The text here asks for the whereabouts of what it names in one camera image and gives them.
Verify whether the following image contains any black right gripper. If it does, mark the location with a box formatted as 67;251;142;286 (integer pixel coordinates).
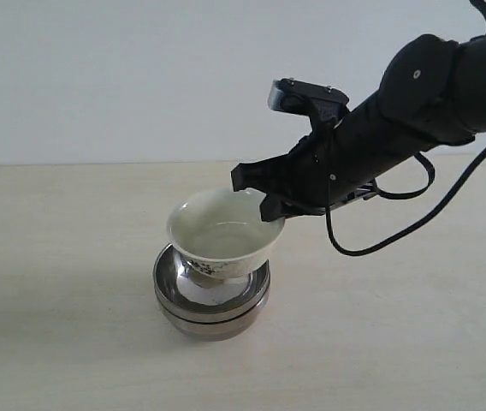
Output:
230;104;430;222

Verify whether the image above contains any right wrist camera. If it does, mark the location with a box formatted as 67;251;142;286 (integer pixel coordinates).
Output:
267;78;349;129

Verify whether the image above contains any cream ceramic bowl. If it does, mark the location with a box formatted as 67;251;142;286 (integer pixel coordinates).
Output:
166;187;286;280

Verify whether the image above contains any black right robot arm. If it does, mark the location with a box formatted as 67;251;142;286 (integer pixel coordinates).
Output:
231;34;486;222

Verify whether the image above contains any smooth steel bowl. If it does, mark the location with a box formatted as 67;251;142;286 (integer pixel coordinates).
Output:
159;295;269;342

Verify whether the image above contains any ribbed steel bowl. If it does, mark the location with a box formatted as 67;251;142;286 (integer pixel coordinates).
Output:
151;244;270;324

